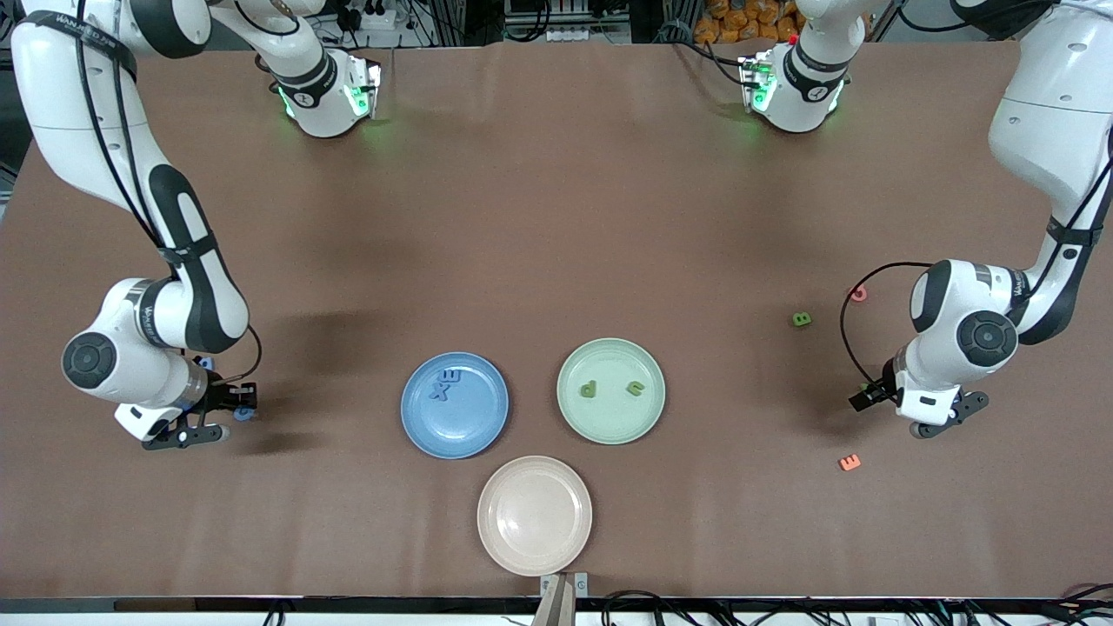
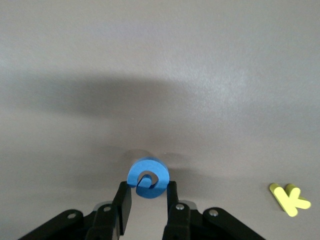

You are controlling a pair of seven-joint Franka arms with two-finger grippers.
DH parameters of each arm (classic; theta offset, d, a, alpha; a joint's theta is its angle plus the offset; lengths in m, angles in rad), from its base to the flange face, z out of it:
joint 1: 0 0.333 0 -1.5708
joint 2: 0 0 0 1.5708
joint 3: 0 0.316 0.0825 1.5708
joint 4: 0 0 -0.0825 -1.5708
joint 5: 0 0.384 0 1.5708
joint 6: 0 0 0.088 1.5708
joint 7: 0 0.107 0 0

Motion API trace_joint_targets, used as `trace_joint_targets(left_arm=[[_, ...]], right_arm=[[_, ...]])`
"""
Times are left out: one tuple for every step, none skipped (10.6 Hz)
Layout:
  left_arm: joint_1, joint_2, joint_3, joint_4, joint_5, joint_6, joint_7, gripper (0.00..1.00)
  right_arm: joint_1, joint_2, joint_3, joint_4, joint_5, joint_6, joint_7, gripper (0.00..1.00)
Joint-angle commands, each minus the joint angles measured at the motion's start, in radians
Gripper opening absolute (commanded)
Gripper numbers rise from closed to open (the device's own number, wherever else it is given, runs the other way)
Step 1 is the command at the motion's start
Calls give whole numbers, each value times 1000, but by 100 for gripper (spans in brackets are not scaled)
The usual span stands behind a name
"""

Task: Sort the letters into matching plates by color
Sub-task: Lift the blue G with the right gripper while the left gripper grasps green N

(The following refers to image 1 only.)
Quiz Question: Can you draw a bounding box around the blue plate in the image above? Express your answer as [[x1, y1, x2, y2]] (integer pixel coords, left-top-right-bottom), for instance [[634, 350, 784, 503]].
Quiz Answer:
[[400, 351, 510, 460]]

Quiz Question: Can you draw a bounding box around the green plate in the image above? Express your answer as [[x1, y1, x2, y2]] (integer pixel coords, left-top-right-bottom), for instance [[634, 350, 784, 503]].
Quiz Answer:
[[556, 337, 667, 446]]

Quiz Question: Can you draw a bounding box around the pink beige plate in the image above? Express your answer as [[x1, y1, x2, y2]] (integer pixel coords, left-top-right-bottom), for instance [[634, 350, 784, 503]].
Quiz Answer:
[[477, 455, 594, 577]]

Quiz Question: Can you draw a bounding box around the table cover sheet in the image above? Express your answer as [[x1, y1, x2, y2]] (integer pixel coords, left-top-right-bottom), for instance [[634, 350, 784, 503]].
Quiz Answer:
[[0, 39, 1113, 601]]

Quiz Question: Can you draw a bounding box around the heap of orange objects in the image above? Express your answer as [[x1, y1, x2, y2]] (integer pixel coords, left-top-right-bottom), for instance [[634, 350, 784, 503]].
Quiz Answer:
[[694, 0, 805, 46]]

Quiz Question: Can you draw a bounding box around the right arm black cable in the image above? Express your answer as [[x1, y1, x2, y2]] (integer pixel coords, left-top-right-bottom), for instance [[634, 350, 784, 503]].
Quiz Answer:
[[74, 0, 262, 385]]

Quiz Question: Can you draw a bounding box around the black table edge rail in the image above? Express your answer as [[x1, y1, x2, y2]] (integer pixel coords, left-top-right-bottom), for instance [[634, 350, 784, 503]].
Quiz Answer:
[[0, 596, 1113, 615]]

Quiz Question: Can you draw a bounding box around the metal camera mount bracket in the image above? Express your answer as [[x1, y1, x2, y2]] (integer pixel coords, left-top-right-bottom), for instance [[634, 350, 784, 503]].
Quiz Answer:
[[532, 571, 590, 626]]

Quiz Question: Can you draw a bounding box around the aluminium frame profile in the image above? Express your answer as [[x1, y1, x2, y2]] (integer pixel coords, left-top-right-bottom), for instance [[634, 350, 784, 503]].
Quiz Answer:
[[430, 0, 475, 46]]

